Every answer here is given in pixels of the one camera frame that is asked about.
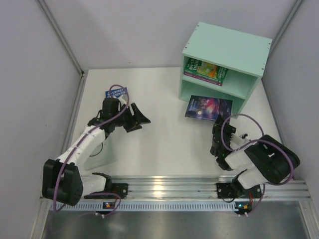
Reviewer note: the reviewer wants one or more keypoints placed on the aluminium mounting rail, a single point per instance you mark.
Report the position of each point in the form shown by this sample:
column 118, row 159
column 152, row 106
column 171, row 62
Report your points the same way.
column 146, row 184

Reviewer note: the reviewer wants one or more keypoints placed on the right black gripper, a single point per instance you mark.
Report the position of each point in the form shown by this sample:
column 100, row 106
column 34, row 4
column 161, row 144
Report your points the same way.
column 223, row 132

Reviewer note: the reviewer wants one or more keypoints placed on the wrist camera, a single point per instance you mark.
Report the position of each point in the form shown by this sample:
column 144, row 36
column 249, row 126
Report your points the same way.
column 124, row 100
column 240, row 139

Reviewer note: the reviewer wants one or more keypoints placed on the perforated cable duct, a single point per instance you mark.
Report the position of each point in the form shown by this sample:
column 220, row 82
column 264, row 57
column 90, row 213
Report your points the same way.
column 156, row 206

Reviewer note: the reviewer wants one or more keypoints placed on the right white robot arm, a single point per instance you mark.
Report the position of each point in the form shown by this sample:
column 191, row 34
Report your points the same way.
column 260, row 161

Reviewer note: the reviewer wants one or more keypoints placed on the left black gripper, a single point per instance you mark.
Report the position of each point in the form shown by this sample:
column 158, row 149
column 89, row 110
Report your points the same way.
column 130, row 119

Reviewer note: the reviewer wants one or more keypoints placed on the mint green wooden shelf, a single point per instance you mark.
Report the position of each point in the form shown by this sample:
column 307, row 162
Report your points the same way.
column 244, row 55

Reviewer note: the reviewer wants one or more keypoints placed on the blue treehouse book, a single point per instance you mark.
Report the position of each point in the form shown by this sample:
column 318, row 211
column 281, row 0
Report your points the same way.
column 115, row 93

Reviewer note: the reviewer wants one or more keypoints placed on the green 104-storey treehouse book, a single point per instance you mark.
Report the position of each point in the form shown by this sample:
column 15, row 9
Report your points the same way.
column 205, row 69

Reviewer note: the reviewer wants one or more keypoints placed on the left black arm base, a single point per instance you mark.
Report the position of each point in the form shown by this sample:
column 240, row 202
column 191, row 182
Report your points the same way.
column 121, row 189

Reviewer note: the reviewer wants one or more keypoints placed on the pale green booklet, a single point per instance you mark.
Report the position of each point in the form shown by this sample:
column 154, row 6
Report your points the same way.
column 102, row 155

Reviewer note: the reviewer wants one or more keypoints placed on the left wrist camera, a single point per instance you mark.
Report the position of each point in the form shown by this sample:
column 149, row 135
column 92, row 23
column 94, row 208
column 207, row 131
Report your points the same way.
column 124, row 100

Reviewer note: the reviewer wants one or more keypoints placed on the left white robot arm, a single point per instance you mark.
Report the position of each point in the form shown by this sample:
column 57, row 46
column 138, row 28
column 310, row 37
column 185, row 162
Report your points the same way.
column 65, row 179

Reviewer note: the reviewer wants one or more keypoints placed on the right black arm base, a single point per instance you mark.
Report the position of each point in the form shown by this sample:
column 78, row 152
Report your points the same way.
column 229, row 191

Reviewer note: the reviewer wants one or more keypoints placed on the dark galaxy cover book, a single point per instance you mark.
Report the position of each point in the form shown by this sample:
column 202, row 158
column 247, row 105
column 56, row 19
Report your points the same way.
column 208, row 108

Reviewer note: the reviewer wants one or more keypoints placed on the purple 117-storey treehouse book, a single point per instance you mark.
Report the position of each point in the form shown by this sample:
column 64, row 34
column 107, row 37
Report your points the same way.
column 212, row 81

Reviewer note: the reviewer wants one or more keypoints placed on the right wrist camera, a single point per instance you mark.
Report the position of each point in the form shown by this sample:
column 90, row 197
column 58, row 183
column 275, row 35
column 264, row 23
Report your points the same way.
column 240, row 139

